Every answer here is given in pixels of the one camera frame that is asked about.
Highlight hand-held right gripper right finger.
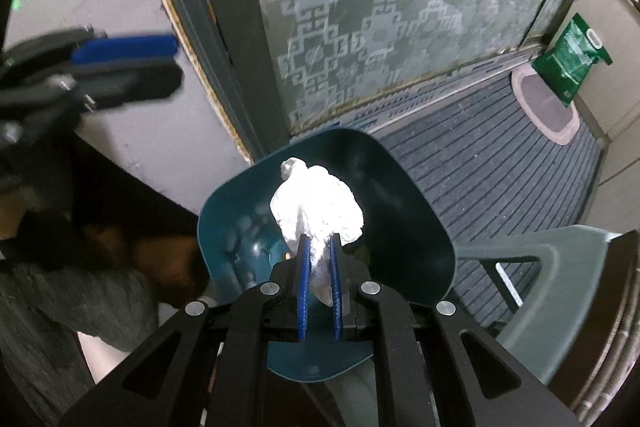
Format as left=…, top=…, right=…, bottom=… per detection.
left=328, top=233, right=581, bottom=427

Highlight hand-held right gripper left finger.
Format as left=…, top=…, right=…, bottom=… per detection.
left=57, top=234, right=313, bottom=427

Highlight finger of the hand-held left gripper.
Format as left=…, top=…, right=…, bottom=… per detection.
left=10, top=27, right=180, bottom=68
left=75, top=63, right=183, bottom=110

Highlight white tissue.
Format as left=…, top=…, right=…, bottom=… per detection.
left=270, top=157, right=364, bottom=308

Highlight teal plastic bin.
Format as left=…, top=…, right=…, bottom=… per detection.
left=196, top=128, right=457, bottom=382

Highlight person's left forearm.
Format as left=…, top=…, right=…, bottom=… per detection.
left=0, top=207, right=158, bottom=413

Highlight grey striped floor mat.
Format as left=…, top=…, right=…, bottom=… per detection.
left=372, top=92, right=606, bottom=333

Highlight grey plastic stool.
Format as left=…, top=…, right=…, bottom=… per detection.
left=457, top=227, right=618, bottom=388

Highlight patterned frosted glass door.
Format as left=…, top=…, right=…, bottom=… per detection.
left=132, top=0, right=593, bottom=158

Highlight pink floor mat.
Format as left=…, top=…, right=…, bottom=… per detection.
left=510, top=68, right=581, bottom=146

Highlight green rice bag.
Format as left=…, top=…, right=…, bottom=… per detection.
left=531, top=13, right=613, bottom=108

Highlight white kitchen cabinet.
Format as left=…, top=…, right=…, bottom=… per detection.
left=575, top=0, right=640, bottom=188

